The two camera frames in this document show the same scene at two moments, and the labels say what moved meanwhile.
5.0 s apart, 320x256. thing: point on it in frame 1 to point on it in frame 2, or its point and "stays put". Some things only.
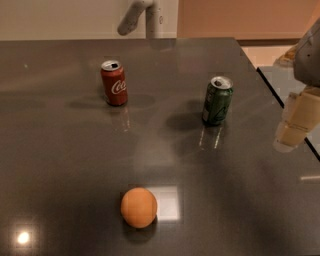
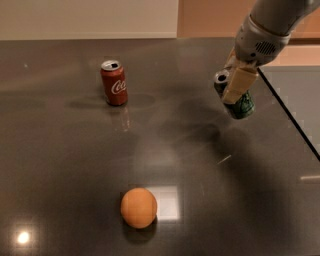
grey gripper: x=308 y=60 to x=256 y=45
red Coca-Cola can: x=114 y=82 stays put
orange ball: x=138 y=207 stays put
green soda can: x=218 y=99 to x=244 y=108
